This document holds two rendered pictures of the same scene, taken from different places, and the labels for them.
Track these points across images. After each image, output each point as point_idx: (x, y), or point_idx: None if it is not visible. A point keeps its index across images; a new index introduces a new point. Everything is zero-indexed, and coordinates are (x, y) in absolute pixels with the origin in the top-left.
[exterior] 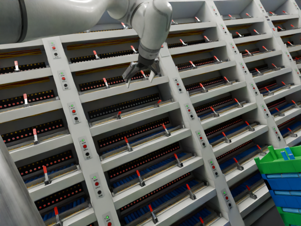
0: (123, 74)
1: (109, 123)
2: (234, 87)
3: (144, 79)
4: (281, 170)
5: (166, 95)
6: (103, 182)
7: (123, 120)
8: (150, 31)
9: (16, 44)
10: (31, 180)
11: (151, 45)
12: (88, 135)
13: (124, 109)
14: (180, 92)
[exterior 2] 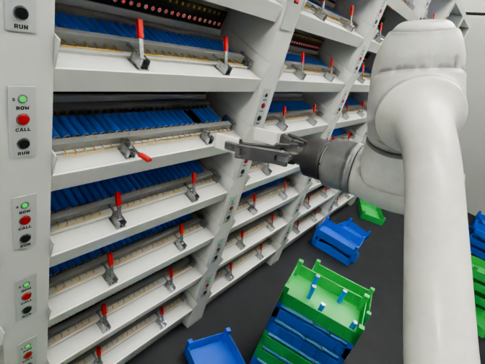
0: (244, 149)
1: (105, 167)
2: (312, 131)
3: (221, 69)
4: (303, 313)
5: (224, 98)
6: (41, 290)
7: (138, 164)
8: (395, 208)
9: None
10: None
11: (359, 197)
12: (42, 193)
13: (126, 93)
14: (255, 123)
